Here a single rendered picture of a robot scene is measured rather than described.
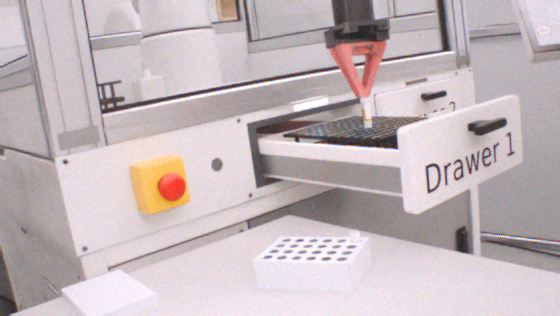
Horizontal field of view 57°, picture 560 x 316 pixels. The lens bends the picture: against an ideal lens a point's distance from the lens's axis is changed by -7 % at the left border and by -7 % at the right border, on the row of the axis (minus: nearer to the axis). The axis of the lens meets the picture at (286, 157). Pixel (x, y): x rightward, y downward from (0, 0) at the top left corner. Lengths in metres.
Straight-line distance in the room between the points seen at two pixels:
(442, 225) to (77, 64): 0.93
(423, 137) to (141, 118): 0.40
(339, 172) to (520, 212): 1.98
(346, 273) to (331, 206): 0.46
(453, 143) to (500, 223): 2.03
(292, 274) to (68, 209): 0.33
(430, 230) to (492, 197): 1.43
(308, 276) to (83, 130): 0.37
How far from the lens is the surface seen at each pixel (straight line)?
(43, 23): 0.79
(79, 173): 0.79
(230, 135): 0.90
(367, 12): 0.74
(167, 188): 0.77
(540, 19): 1.57
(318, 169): 0.82
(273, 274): 0.66
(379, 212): 1.17
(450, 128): 0.74
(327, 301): 0.62
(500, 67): 2.59
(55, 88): 0.79
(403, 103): 1.16
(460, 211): 1.43
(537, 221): 2.69
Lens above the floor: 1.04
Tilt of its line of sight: 11 degrees down
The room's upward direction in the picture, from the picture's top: 8 degrees counter-clockwise
